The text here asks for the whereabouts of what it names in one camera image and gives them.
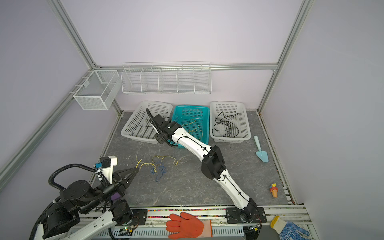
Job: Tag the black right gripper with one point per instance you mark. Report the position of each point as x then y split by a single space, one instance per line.
161 139

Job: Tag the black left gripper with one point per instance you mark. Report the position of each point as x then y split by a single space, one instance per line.
118 182

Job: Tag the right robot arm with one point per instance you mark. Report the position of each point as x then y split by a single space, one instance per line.
212 165

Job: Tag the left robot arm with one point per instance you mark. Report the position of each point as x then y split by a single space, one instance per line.
79 198

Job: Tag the white plastic basket left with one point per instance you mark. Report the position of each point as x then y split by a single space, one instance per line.
138 127

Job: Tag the white plastic basket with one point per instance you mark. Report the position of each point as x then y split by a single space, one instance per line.
229 122
138 127

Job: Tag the pink purple brush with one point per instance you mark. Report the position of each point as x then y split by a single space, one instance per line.
116 196

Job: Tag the teal plastic basket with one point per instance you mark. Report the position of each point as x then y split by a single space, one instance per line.
195 120

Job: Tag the white plastic basket right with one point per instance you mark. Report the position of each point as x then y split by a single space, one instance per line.
229 122

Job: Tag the orange rubber glove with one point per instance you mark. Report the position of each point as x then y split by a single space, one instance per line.
186 225

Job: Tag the small toy figure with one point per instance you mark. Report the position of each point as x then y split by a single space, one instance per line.
274 190

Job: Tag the blue white knit glove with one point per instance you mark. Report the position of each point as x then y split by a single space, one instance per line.
287 230

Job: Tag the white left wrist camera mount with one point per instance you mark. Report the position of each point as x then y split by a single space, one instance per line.
106 166

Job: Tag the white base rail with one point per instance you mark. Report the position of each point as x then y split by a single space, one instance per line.
140 223

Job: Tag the long white wire shelf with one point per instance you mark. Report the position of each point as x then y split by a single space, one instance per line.
167 78

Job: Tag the small white wire basket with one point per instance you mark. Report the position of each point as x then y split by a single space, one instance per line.
99 90

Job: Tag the mint green brush handle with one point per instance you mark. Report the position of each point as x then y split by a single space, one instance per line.
262 155

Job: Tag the aluminium frame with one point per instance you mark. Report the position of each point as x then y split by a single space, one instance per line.
14 164

